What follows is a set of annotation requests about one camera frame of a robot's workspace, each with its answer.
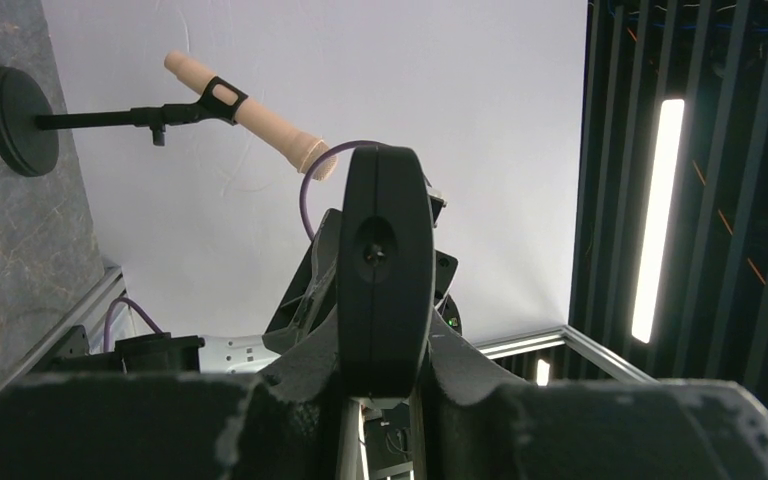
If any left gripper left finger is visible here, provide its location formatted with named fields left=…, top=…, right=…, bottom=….
left=0, top=318, right=345, bottom=479

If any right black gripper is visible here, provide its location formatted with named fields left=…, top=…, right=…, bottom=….
left=263, top=208, right=462, bottom=354

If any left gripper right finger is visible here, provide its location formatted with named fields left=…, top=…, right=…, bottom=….
left=413, top=318, right=768, bottom=479

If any black slim remote control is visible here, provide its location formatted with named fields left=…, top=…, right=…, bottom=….
left=336, top=146, right=435, bottom=399

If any beige foam microphone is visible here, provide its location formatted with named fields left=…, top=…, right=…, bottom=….
left=164, top=51, right=337, bottom=181

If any black microphone stand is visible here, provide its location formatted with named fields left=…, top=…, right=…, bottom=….
left=0, top=66, right=248, bottom=178

